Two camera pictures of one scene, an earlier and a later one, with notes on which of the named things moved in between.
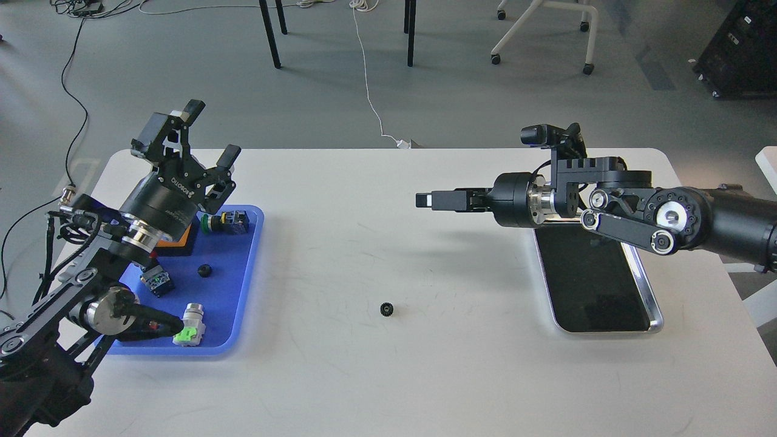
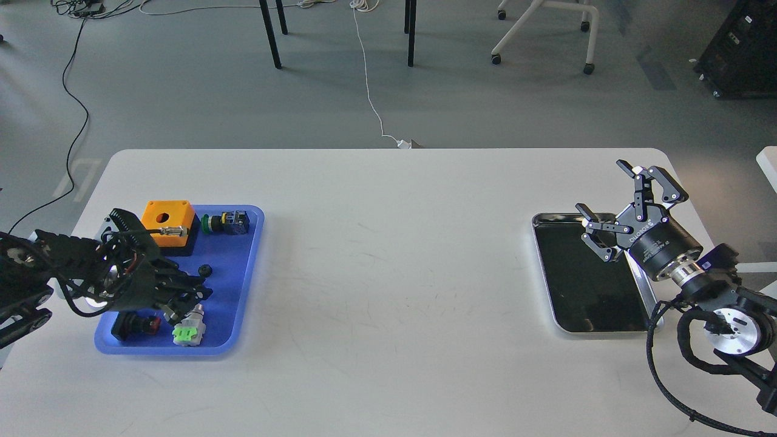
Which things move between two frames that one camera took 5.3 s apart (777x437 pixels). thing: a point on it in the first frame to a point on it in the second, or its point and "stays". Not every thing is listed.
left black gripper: [166, 199] to [149, 282]
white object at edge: [766, 161] stays
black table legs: [410, 13] stays
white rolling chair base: [589, 68] stays
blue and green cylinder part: [233, 222] stays
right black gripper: [507, 198] to [657, 242]
